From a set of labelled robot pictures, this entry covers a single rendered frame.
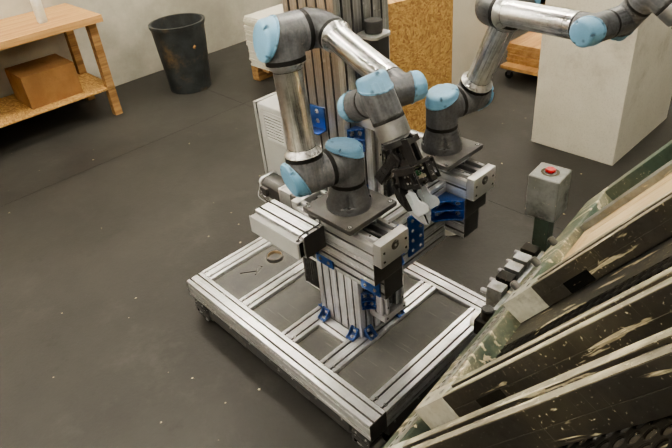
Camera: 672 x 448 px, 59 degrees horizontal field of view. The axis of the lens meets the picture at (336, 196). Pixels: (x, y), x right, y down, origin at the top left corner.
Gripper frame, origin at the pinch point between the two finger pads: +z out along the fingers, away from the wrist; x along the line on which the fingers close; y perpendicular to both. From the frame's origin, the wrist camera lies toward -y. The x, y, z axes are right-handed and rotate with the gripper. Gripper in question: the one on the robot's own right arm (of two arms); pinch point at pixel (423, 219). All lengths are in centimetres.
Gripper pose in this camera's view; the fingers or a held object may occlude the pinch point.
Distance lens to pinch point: 138.8
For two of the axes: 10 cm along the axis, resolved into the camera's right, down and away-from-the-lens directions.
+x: 7.2, -4.3, 5.5
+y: 5.7, -0.9, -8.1
